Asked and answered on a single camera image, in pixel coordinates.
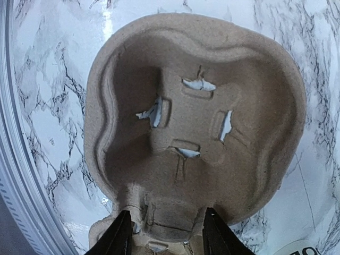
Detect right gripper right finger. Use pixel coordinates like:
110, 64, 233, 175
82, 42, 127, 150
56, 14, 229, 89
202, 208, 255, 255

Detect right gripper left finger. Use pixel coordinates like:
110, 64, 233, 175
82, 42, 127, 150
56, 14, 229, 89
86, 210, 132, 255

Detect white paper cup GOOD print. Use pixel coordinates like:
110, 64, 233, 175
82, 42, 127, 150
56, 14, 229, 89
274, 242, 320, 255

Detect brown cardboard cup carrier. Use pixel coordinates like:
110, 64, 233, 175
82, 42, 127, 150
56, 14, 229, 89
84, 13, 306, 254

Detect aluminium front rail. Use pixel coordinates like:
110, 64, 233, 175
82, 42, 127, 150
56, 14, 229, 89
1, 1, 77, 254

